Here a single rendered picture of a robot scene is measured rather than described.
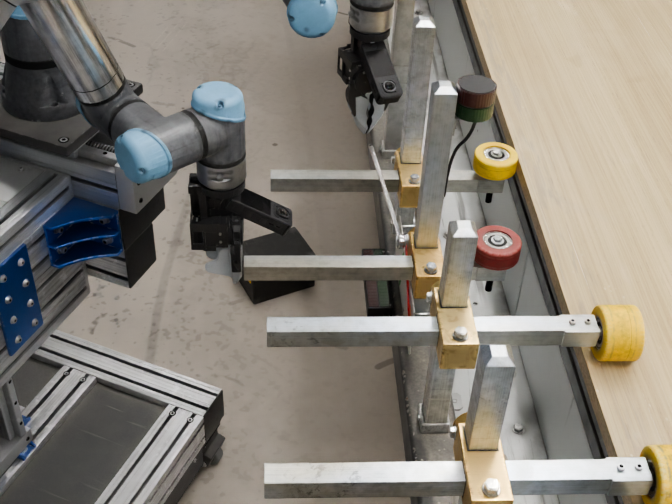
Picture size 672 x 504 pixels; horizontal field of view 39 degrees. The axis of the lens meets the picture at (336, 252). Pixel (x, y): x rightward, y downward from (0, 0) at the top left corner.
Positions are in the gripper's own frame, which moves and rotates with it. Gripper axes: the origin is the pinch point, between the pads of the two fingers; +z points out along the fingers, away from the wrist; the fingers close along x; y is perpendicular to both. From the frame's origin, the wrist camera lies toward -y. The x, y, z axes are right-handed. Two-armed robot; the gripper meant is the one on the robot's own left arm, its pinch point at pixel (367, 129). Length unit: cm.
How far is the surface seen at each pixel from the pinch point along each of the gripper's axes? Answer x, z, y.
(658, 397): -11, 2, -72
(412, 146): -6.7, 1.7, -5.7
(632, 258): -26, 2, -47
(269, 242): -5, 81, 66
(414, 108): -6.3, -6.5, -5.5
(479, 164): -16.3, 2.5, -14.0
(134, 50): -2, 94, 214
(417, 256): 4.6, 5.1, -30.5
